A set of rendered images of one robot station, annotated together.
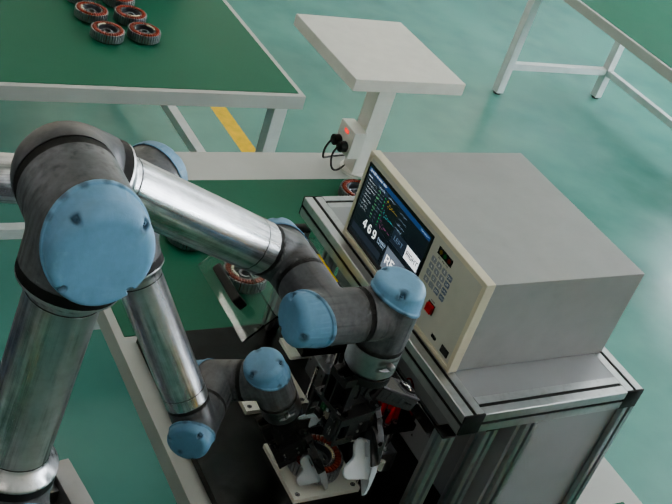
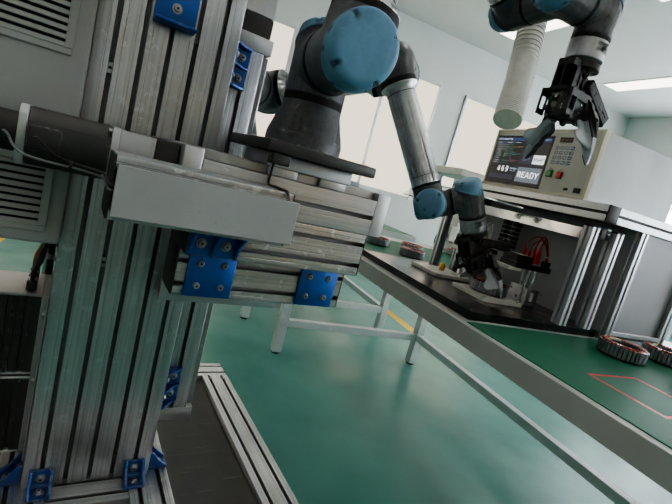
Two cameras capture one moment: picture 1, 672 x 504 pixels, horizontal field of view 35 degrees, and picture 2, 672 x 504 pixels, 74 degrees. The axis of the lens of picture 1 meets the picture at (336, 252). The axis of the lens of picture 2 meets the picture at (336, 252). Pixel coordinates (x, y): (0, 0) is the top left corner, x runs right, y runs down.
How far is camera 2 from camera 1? 127 cm
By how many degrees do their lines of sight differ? 26
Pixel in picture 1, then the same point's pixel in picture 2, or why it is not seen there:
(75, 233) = not seen: outside the picture
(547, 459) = (649, 284)
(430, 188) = not seen: hidden behind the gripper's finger
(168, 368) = (419, 147)
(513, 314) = (619, 164)
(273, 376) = (476, 183)
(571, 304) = (649, 172)
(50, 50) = not seen: hidden behind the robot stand
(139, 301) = (404, 97)
